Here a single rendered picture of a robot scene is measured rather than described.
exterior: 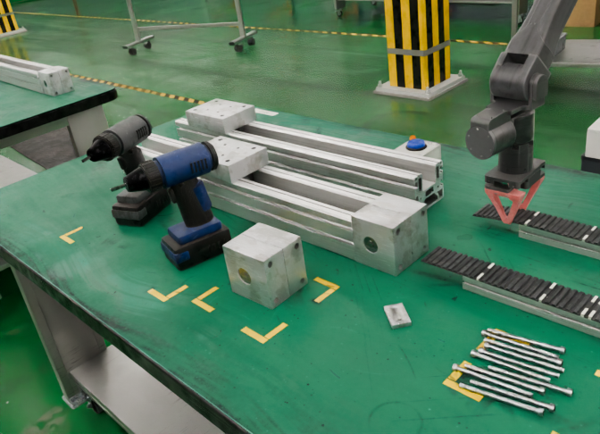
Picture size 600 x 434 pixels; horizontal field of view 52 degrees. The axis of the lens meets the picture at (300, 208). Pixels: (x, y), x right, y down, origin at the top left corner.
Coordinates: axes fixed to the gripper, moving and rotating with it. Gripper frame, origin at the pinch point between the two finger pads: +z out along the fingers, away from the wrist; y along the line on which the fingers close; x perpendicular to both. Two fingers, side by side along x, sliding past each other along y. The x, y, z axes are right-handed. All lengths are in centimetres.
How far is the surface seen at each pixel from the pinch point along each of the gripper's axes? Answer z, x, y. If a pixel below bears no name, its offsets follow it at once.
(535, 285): -0.1, 12.7, 18.6
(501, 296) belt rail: 2.2, 8.5, 20.9
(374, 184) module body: -1.6, -28.0, 4.8
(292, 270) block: -1.2, -20.8, 36.7
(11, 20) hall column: 62, -992, -297
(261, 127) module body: -5, -70, -3
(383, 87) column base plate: 78, -225, -251
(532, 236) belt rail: 2.4, 4.5, 2.0
